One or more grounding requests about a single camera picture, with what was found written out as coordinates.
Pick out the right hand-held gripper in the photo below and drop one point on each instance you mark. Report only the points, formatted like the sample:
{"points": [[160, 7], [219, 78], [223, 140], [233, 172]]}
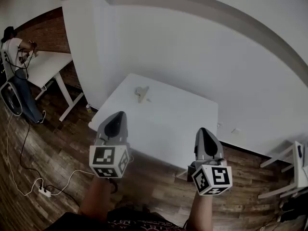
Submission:
{"points": [[216, 177]]}

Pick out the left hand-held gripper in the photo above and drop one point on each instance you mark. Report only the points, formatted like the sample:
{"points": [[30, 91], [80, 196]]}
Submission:
{"points": [[108, 156]]}

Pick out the person's left forearm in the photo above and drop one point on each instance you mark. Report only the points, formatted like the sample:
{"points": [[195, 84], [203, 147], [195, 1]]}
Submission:
{"points": [[97, 196]]}

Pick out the person's right forearm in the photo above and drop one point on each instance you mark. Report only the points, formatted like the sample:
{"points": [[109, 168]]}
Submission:
{"points": [[201, 210]]}

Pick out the small bottle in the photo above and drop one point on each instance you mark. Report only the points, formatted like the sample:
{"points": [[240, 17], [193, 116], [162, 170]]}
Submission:
{"points": [[89, 109]]}

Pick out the white power strip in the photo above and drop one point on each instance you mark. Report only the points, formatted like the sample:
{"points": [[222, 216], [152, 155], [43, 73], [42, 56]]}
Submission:
{"points": [[45, 191]]}

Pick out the person's dark patterned clothing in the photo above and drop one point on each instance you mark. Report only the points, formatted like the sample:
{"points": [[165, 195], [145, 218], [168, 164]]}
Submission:
{"points": [[125, 221]]}

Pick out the white desk with legs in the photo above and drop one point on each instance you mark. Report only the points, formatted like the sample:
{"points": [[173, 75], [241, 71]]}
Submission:
{"points": [[45, 66]]}

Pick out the black bag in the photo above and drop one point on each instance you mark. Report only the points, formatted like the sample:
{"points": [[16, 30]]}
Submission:
{"points": [[294, 207]]}

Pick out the white office chair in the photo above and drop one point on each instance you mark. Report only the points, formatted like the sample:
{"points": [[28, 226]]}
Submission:
{"points": [[10, 97]]}

